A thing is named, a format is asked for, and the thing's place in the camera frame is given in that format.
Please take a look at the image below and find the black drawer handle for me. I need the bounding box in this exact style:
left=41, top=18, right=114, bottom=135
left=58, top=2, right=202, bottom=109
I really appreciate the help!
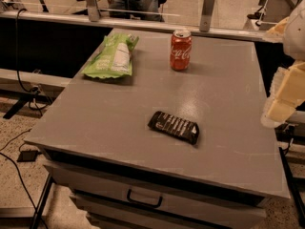
left=126, top=189, right=163, bottom=209

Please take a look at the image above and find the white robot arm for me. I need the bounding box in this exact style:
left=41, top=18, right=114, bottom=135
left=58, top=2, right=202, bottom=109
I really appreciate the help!
left=260, top=0, right=305, bottom=128

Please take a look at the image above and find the metal bracket post right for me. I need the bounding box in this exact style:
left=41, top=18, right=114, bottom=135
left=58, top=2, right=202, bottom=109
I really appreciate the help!
left=199, top=0, right=215, bottom=32

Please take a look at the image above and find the black power adapter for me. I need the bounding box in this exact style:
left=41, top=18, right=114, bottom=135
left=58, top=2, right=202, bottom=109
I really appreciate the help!
left=17, top=150, right=39, bottom=162

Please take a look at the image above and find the black rxbar chocolate bar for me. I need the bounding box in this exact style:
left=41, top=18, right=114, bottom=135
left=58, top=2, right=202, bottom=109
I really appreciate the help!
left=148, top=111, right=200, bottom=145

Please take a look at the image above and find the black floor cable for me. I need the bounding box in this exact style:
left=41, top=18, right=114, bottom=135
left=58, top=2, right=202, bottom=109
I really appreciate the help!
left=0, top=127, right=49, bottom=229

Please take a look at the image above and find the red coca-cola can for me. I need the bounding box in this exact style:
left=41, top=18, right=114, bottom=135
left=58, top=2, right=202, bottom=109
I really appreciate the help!
left=170, top=30, right=192, bottom=71

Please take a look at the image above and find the green rice chip bag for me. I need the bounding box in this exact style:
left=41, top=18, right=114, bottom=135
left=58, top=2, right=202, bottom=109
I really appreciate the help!
left=82, top=33, right=139, bottom=79

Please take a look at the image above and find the metal bracket post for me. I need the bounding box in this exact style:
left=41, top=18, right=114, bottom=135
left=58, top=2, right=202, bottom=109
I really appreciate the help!
left=86, top=0, right=101, bottom=22
left=199, top=0, right=215, bottom=32

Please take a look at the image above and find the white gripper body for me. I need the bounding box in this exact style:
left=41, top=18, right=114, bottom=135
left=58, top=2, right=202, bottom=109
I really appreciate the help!
left=270, top=67, right=287, bottom=97

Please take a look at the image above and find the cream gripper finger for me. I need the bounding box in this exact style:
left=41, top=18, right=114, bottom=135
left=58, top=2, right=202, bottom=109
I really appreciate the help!
left=260, top=61, right=305, bottom=128

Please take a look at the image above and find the metal bracket post left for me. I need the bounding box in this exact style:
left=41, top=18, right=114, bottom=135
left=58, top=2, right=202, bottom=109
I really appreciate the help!
left=86, top=0, right=101, bottom=22

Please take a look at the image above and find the person in jeans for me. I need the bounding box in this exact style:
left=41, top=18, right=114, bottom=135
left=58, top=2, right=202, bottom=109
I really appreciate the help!
left=108, top=0, right=164, bottom=22

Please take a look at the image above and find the metal rail frame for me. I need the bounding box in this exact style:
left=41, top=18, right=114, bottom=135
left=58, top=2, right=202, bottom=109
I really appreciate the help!
left=0, top=10, right=280, bottom=43

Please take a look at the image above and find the grey drawer cabinet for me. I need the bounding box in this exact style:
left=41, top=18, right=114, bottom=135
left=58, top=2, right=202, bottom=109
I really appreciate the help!
left=42, top=150, right=292, bottom=229

